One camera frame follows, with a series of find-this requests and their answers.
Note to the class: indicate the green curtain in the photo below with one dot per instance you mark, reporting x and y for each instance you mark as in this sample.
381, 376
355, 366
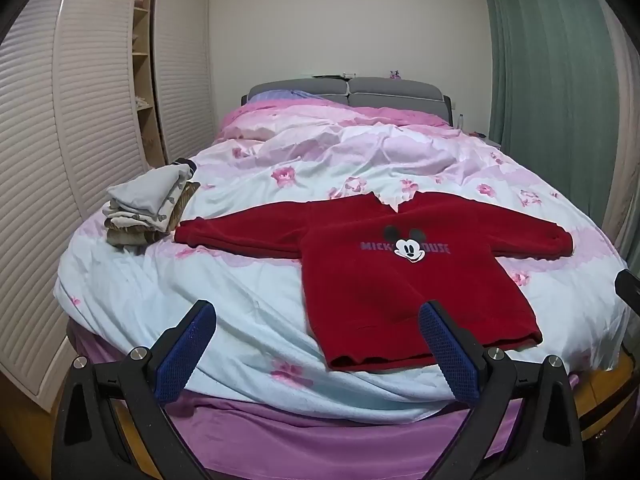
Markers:
545, 60

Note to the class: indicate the purple pillow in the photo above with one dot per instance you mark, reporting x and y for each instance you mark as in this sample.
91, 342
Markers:
280, 96

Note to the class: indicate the grey padded headboard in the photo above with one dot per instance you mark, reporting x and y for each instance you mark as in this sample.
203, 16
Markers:
390, 92

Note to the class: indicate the small purple toy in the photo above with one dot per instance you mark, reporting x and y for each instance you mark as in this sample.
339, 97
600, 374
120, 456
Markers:
394, 74

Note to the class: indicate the patterned white folded garment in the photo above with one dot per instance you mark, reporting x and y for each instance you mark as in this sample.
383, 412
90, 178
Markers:
130, 219

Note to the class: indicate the red cartoon print sweater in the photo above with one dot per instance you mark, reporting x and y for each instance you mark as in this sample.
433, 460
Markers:
360, 280

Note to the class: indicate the white louvered wardrobe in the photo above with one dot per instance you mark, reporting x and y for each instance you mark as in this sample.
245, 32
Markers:
90, 85

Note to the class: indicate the white folded garment dark collar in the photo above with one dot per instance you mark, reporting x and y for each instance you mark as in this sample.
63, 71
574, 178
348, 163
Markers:
145, 187

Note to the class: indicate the white nightstand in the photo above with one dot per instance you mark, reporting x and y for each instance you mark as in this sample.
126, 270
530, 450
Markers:
487, 139

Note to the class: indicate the purple bed sheet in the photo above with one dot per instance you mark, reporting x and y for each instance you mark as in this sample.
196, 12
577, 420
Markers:
325, 440

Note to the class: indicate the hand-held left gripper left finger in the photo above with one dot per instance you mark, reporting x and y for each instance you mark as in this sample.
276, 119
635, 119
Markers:
184, 357

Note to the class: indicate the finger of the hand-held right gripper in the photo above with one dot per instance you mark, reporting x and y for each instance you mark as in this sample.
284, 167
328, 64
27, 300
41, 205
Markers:
630, 290

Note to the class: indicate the flat dark book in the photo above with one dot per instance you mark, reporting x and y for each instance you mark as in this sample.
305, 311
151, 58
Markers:
327, 76

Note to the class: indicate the pink floral duvet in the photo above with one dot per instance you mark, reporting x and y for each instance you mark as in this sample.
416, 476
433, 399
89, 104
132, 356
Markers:
260, 285

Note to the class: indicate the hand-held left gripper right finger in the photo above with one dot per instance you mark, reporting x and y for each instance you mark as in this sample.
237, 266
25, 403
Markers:
447, 355

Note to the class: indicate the brown folded garment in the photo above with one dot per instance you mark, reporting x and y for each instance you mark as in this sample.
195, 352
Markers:
132, 237

